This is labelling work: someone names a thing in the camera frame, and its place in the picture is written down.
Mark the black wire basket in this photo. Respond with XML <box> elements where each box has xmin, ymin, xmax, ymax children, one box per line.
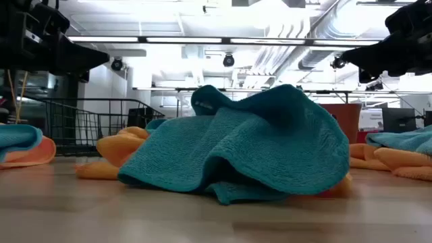
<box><xmin>23</xmin><ymin>97</ymin><xmax>166</xmax><ymax>157</ymax></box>

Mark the black background monitor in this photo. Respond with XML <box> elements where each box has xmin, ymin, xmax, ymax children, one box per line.
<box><xmin>382</xmin><ymin>107</ymin><xmax>416</xmax><ymax>133</ymax></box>
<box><xmin>127</xmin><ymin>107</ymin><xmax>153</xmax><ymax>130</ymax></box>

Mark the blue microfiber towel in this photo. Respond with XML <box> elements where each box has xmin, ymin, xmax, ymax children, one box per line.
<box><xmin>117</xmin><ymin>84</ymin><xmax>351</xmax><ymax>206</ymax></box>
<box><xmin>365</xmin><ymin>124</ymin><xmax>432</xmax><ymax>157</ymax></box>
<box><xmin>0</xmin><ymin>124</ymin><xmax>44</xmax><ymax>163</ymax></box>
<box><xmin>144</xmin><ymin>117</ymin><xmax>169</xmax><ymax>134</ymax></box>

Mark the orange plastic basket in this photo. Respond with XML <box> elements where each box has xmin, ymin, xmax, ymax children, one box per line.
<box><xmin>319</xmin><ymin>103</ymin><xmax>362</xmax><ymax>145</ymax></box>

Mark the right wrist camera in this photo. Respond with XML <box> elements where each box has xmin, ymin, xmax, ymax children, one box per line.
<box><xmin>384</xmin><ymin>0</ymin><xmax>432</xmax><ymax>34</ymax></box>

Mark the long ceiling light bar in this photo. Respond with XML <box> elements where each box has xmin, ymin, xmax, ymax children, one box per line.
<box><xmin>67</xmin><ymin>35</ymin><xmax>381</xmax><ymax>47</ymax></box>

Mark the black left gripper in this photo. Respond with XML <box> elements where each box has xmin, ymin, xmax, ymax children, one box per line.
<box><xmin>0</xmin><ymin>0</ymin><xmax>111</xmax><ymax>84</ymax></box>

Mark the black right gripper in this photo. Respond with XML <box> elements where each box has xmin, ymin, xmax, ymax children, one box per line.
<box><xmin>340</xmin><ymin>30</ymin><xmax>432</xmax><ymax>84</ymax></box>

